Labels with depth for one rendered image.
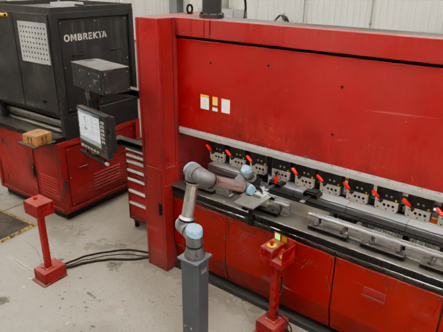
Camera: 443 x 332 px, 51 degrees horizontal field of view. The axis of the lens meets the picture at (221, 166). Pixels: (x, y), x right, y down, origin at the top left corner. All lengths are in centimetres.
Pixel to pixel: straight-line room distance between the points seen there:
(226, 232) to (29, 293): 182
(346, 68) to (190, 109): 140
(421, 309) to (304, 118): 148
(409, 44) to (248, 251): 200
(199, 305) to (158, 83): 174
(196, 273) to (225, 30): 176
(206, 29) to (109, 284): 240
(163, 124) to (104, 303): 161
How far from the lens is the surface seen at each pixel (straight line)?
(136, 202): 502
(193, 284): 333
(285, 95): 331
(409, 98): 299
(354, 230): 342
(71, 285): 450
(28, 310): 433
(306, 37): 316
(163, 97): 380
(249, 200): 357
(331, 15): 779
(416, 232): 356
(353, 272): 343
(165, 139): 391
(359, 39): 302
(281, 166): 347
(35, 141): 496
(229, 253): 398
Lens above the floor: 261
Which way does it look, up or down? 23 degrees down
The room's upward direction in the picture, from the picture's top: 1 degrees clockwise
